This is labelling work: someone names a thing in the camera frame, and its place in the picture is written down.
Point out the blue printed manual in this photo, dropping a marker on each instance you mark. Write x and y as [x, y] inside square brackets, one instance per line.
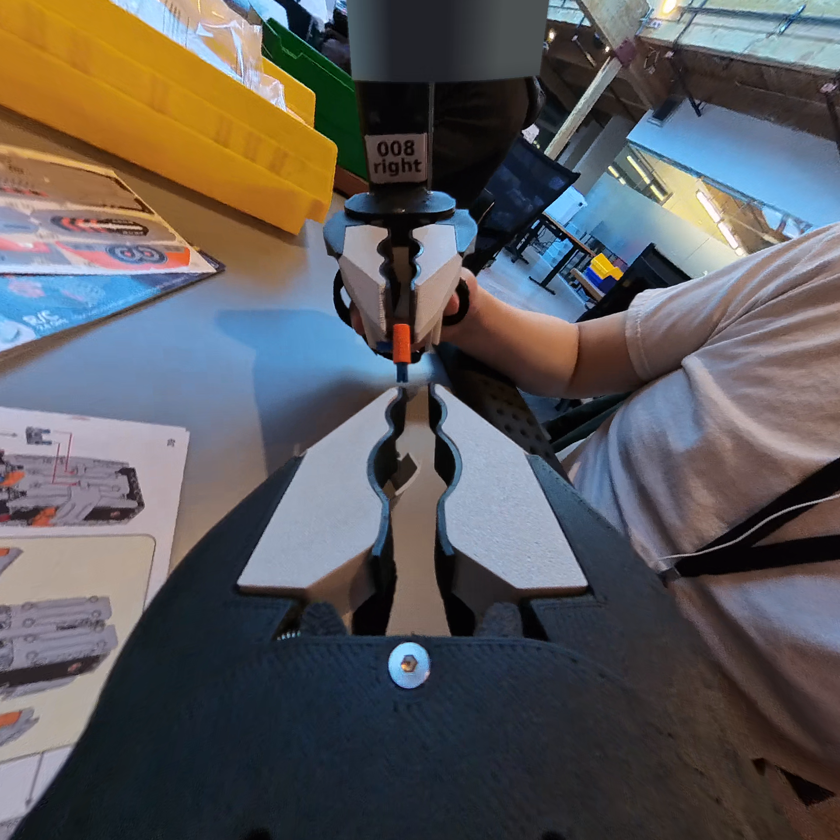
[65, 308]

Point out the white instruction booklet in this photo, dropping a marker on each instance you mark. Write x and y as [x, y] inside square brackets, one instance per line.
[157, 472]

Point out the black mesh chair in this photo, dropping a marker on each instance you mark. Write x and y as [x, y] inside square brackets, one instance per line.
[499, 400]

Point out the orange connector brick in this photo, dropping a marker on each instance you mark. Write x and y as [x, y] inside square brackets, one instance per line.
[401, 344]

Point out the grey curved panel brick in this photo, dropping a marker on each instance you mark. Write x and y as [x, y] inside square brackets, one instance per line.
[400, 472]

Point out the green plastic bin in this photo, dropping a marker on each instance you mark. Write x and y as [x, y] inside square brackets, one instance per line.
[321, 85]

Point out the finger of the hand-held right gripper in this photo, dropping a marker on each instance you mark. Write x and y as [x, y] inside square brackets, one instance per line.
[361, 275]
[436, 275]

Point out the black office chair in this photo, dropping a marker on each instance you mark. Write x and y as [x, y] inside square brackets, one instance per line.
[525, 190]

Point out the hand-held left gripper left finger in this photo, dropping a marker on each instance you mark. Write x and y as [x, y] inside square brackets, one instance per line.
[315, 525]

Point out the clear plastic bags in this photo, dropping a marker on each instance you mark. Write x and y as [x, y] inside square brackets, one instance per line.
[210, 39]

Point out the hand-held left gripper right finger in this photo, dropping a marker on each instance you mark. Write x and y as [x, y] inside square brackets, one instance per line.
[512, 525]

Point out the yellow plastic bin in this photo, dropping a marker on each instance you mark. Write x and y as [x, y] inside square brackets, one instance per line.
[164, 118]

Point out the person's right hand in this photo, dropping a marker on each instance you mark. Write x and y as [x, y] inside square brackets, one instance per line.
[479, 321]

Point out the printed sticker sheet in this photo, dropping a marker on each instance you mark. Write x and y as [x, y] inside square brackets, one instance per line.
[98, 229]

